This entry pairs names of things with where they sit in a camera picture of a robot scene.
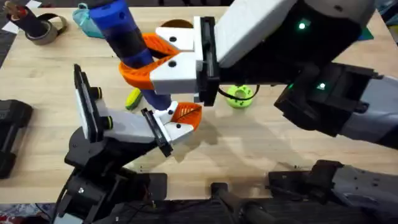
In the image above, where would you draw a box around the blue electric screwdriver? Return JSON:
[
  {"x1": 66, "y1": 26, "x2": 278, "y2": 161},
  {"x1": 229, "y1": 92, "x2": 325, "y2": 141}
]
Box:
[{"x1": 88, "y1": 0, "x2": 172, "y2": 112}]

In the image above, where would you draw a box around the dark brown round dish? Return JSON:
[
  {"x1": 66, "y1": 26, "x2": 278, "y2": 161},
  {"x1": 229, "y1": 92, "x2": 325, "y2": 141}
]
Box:
[{"x1": 160, "y1": 19, "x2": 195, "y2": 30}]

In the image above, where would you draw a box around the yellow green toy corn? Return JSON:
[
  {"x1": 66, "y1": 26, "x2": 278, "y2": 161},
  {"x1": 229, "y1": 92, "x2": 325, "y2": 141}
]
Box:
[{"x1": 124, "y1": 87, "x2": 144, "y2": 111}]

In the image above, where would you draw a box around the black upright wrist plate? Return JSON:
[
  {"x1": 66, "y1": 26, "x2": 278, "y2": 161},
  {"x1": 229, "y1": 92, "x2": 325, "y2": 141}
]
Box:
[{"x1": 73, "y1": 63, "x2": 114, "y2": 144}]

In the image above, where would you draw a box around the green disc with holes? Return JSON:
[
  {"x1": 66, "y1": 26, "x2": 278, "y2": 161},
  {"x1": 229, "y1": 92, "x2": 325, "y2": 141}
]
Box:
[{"x1": 226, "y1": 84, "x2": 254, "y2": 110}]

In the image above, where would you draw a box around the teal tub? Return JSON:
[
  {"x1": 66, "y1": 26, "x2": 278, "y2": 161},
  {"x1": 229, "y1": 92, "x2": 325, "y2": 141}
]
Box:
[{"x1": 72, "y1": 2, "x2": 106, "y2": 40}]

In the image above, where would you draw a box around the green board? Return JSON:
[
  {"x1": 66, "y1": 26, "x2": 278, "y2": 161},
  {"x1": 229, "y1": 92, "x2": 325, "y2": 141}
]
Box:
[{"x1": 356, "y1": 27, "x2": 376, "y2": 42}]

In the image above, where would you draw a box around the black clamp block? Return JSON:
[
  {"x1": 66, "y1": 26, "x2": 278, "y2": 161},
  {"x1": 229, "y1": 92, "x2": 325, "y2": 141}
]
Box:
[{"x1": 0, "y1": 99, "x2": 34, "y2": 180}]

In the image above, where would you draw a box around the grey tape roll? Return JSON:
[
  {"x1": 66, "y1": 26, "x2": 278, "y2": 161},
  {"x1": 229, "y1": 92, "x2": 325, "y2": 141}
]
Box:
[{"x1": 24, "y1": 12, "x2": 69, "y2": 46}]

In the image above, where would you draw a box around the black tool bundle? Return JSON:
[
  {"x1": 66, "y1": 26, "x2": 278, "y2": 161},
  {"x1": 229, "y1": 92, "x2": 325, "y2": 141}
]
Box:
[{"x1": 2, "y1": 0, "x2": 48, "y2": 39}]

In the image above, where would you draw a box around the white paper sheet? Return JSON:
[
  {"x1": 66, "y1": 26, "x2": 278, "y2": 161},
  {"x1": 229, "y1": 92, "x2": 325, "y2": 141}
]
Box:
[{"x1": 1, "y1": 0, "x2": 43, "y2": 35}]

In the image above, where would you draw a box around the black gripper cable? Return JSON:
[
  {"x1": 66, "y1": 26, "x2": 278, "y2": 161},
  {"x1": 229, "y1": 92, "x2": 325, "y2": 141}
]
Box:
[{"x1": 217, "y1": 83, "x2": 261, "y2": 102}]

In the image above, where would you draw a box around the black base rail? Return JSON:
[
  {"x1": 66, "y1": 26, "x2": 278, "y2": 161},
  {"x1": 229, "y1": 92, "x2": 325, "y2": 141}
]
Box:
[{"x1": 105, "y1": 182, "x2": 312, "y2": 224}]

